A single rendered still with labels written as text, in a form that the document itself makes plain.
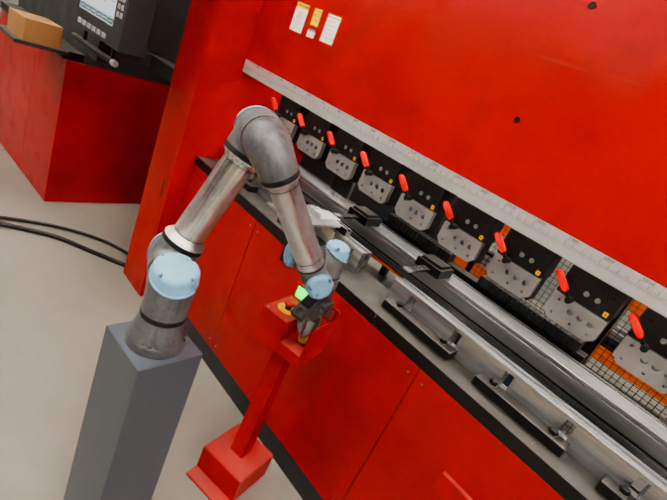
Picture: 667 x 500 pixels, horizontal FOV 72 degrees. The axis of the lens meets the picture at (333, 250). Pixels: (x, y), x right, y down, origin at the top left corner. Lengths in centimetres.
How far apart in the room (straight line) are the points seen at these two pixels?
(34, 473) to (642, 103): 214
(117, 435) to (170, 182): 145
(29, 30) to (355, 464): 279
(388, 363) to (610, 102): 100
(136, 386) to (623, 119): 138
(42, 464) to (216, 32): 186
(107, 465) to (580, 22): 173
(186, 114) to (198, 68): 22
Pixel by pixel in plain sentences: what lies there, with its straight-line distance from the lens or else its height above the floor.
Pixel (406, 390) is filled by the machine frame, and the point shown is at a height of 73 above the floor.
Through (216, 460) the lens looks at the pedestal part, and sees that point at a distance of 194.
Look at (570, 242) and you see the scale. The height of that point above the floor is 139.
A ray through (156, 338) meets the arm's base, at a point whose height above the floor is 83.
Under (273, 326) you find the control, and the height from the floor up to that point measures 74.
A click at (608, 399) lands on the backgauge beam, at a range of 174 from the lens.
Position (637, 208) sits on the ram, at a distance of 139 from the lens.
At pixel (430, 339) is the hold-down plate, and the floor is 90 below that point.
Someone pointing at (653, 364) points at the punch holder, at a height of 123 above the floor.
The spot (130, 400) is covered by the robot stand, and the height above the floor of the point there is 68.
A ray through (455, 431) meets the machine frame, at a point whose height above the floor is 75.
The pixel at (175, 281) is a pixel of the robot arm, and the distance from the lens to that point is 113.
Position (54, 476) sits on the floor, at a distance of 198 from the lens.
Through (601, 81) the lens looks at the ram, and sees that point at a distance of 146.
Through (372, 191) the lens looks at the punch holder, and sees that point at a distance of 173.
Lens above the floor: 158
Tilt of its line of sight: 21 degrees down
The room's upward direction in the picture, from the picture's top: 24 degrees clockwise
